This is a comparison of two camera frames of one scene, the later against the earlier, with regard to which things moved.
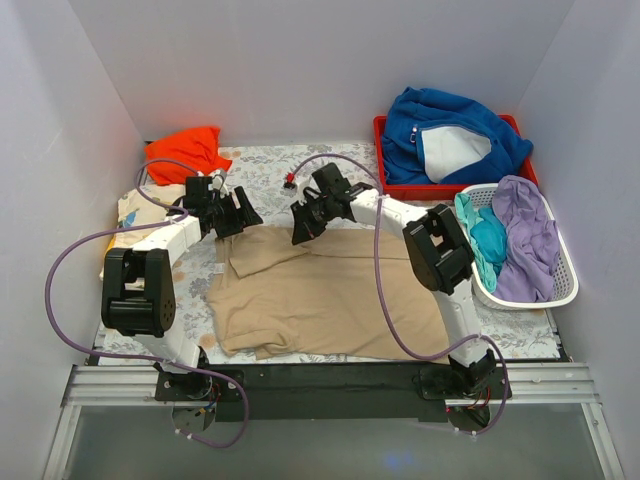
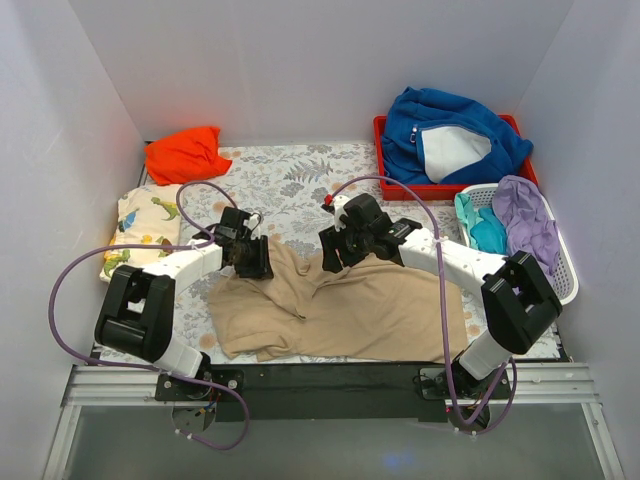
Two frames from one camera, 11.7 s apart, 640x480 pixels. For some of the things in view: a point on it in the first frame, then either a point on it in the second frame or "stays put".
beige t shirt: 343,296 stays put
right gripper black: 310,215 -> 338,246
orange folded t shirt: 198,149 stays put
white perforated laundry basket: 565,273 stays put
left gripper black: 233,211 -> 258,256
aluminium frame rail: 102,386 stays put
